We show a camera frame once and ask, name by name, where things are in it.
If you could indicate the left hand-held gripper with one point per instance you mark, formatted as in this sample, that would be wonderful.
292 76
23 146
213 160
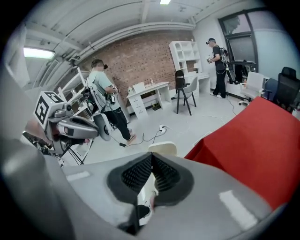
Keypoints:
44 107

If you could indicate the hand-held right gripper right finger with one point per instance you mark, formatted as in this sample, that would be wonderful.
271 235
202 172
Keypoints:
199 199

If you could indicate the white metal rack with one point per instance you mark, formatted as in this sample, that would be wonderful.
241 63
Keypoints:
77 86

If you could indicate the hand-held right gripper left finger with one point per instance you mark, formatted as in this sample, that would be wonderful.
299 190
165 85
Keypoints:
93 187

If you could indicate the white oval chair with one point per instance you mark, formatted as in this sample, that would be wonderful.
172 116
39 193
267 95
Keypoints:
103 126

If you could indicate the black framed window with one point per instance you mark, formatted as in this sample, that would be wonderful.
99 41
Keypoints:
239 39

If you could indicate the person's left forearm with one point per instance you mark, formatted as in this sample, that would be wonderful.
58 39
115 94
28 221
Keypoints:
32 127

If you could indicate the black office chair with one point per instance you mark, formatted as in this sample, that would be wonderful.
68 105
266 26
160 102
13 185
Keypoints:
288 86

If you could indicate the red tablecloth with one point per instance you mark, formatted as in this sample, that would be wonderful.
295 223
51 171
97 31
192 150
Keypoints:
246 145

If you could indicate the white power strip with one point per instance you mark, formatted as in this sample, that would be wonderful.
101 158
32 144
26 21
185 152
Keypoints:
163 128

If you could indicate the white desk with drawers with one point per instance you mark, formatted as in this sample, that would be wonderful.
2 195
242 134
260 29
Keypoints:
150 91

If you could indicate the grey chair with black legs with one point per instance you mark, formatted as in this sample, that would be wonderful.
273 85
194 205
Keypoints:
188 90

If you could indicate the blue office chair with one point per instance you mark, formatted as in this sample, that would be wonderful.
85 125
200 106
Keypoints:
270 89

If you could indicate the white desk under bookshelf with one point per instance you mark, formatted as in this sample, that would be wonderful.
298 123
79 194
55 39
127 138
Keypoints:
202 80

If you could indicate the white box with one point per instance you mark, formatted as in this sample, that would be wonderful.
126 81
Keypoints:
138 87

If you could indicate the white office chair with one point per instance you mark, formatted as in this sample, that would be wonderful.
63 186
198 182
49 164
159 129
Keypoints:
253 86

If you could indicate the rectangular ceiling light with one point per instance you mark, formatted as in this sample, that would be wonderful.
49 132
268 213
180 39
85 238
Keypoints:
38 53
165 1

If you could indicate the white bookshelf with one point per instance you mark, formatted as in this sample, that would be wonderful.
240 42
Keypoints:
185 54

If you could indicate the cream plastic chair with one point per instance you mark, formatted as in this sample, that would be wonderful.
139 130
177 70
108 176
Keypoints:
162 148

